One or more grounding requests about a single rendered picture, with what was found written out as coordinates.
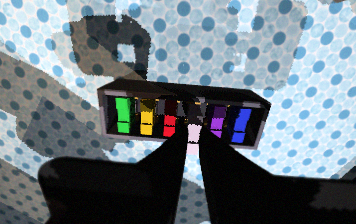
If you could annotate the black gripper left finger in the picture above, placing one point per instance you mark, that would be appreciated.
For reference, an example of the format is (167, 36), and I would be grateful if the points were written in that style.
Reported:
(149, 188)

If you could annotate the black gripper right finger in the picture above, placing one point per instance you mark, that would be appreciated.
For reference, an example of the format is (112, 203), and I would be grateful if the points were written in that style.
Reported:
(239, 191)

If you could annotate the black fuse block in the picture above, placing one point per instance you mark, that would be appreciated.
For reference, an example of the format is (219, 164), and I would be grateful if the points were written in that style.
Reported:
(134, 110)

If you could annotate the red fuse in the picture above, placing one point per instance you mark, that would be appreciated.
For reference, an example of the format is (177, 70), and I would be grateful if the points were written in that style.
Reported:
(170, 117)

